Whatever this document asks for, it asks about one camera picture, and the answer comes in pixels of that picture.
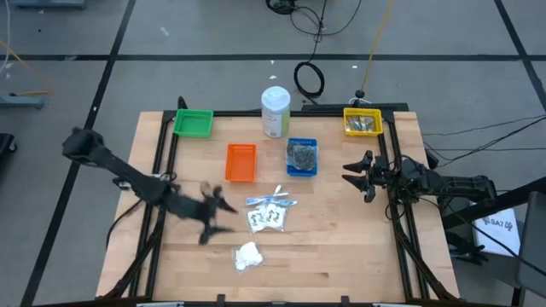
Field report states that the thin black looped cable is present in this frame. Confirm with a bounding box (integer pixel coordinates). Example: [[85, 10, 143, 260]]
[[288, 0, 363, 43]]

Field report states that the yellow plastic basket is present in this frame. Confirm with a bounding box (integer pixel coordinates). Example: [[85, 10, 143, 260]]
[[343, 107, 385, 138]]

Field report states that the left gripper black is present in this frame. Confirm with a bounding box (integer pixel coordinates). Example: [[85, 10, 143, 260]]
[[178, 182, 239, 246]]

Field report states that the black stand beam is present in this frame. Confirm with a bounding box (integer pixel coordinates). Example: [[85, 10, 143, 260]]
[[441, 177, 546, 229]]

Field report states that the black caster base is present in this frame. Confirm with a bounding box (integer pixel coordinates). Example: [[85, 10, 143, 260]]
[[0, 132, 19, 168]]

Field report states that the thin black floor cable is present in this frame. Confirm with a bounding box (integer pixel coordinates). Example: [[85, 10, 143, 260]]
[[424, 117, 546, 168], [421, 113, 546, 137], [434, 147, 546, 153]]

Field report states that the blue toothbrush in packet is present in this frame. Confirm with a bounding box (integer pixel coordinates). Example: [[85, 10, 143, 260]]
[[246, 194, 299, 208]]

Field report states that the blue plastic basket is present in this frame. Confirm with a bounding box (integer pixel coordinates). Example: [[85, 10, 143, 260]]
[[286, 137, 319, 178]]

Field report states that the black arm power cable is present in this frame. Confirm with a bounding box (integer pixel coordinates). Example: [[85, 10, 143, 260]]
[[105, 198, 144, 251]]

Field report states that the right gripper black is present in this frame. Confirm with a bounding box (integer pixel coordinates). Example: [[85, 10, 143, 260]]
[[341, 149, 392, 205]]

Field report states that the white cotton pads packet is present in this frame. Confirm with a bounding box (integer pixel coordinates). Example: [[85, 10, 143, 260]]
[[232, 240, 264, 273]]

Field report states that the small black tripod mount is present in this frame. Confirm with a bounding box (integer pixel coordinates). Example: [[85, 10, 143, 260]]
[[348, 89, 372, 106]]

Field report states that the dark grey chair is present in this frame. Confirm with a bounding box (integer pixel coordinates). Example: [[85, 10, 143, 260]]
[[515, 190, 546, 299]]

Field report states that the orange floor cable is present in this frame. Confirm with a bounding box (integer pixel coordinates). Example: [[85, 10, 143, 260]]
[[0, 40, 51, 97]]

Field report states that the black stand foot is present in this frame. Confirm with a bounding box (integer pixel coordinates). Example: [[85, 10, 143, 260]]
[[445, 232, 490, 266]]

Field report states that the white wipes canister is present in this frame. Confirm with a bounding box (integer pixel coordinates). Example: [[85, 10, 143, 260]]
[[260, 85, 292, 139]]

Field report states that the orange plastic basket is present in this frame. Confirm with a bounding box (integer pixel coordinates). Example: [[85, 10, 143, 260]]
[[224, 143, 258, 183]]

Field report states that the yellow floor cable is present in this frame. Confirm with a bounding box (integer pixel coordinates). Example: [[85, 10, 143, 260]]
[[360, 0, 396, 93]]

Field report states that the black aluminium table frame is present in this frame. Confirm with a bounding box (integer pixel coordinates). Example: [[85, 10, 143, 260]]
[[102, 96, 460, 307]]

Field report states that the white printed cardboard box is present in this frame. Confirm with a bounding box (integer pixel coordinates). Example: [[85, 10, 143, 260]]
[[471, 200, 522, 258]]

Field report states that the black cable bundle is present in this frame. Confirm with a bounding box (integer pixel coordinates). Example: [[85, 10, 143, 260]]
[[264, 0, 299, 16]]

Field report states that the white vanity pack packet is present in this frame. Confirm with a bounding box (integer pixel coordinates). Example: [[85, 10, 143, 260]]
[[247, 206, 268, 234], [264, 203, 288, 232]]

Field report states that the black round pad packet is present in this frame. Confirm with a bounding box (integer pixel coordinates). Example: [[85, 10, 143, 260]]
[[293, 148, 319, 172], [289, 144, 319, 172], [286, 142, 311, 165]]

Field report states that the green plastic basket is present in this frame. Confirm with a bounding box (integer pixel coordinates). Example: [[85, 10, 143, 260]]
[[172, 108, 214, 139]]

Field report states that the black coiled floor cable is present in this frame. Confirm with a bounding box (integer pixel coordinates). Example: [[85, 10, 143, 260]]
[[293, 0, 329, 106]]

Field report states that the grey floor plate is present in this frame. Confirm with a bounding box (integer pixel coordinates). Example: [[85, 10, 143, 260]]
[[10, 0, 86, 10]]

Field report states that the white floor cable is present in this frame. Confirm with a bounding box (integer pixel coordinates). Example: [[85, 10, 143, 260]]
[[0, 0, 13, 80]]

